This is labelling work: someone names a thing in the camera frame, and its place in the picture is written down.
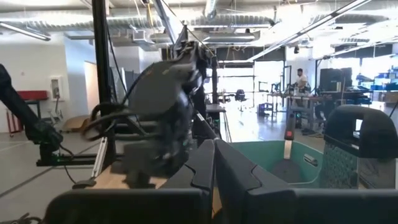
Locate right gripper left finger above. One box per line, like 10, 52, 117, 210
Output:
160, 139, 216, 224

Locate cardboard box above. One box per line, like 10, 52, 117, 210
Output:
61, 114, 91, 133

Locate silver aluminium bar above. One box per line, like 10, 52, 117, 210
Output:
91, 136, 109, 180

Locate black aluminium rig frame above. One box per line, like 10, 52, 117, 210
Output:
36, 0, 116, 175

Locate black desk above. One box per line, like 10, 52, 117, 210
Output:
205, 103, 227, 142

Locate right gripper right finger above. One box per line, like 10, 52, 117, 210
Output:
215, 139, 297, 224

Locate cluttered workbench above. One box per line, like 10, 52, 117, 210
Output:
267, 91, 324, 131

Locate light teal plastic bin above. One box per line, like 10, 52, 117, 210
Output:
229, 139, 326, 187

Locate black office chair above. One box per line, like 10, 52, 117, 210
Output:
234, 88, 247, 102

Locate black spatula red-marked handle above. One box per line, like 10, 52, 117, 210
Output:
269, 113, 302, 185

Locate black computer monitor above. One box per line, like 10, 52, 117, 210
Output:
319, 67, 353, 92

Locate person at workbench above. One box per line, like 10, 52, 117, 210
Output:
294, 68, 309, 91

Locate red cart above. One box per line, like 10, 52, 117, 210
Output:
6, 90, 50, 135

